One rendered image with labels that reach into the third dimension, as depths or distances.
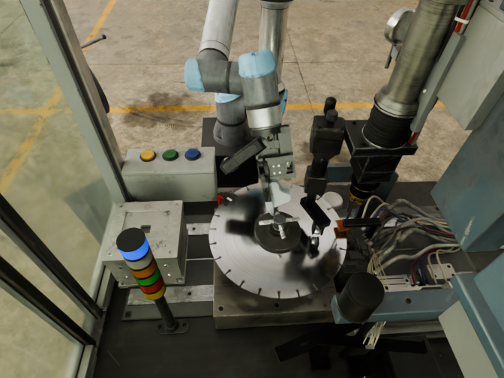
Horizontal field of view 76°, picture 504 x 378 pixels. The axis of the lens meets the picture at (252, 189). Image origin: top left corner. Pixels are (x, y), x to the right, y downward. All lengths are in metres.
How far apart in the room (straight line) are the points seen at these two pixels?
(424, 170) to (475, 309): 2.28
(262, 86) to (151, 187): 0.55
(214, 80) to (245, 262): 0.42
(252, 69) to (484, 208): 0.46
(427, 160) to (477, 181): 2.20
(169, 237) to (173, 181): 0.25
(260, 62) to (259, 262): 0.42
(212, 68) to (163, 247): 0.45
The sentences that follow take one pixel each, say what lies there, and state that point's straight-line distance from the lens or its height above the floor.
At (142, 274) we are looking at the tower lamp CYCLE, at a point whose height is 1.08.
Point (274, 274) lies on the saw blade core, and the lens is 0.73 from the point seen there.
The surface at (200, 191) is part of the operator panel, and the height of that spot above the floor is 0.80.
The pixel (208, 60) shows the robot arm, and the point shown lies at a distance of 0.81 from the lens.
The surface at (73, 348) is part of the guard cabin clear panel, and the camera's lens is 0.87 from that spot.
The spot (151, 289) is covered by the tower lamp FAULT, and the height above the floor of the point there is 1.02.
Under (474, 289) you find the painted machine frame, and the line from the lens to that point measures 0.36.
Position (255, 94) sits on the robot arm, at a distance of 0.68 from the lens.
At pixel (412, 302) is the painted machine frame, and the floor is 1.05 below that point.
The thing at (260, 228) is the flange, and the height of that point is 0.96.
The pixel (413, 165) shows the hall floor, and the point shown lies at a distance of 2.60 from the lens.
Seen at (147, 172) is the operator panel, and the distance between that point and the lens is 1.03.
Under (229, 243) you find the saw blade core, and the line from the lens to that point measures 0.77.
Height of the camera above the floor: 1.60
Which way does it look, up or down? 49 degrees down
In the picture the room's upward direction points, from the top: 2 degrees clockwise
